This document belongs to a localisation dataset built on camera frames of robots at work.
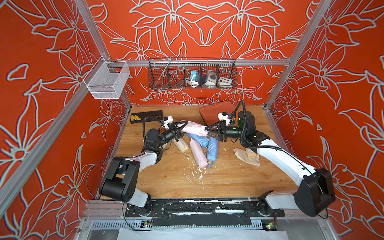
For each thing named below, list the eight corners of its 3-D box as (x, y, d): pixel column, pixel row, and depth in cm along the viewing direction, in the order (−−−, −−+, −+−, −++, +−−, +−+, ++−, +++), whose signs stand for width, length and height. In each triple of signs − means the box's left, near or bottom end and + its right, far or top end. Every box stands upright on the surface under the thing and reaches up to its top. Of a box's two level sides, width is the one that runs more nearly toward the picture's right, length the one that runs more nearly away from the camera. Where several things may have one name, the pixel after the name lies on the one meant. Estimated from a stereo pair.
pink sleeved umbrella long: (198, 170, 87) (198, 167, 84) (189, 142, 100) (189, 139, 97) (209, 167, 89) (209, 164, 86) (198, 139, 101) (199, 136, 98)
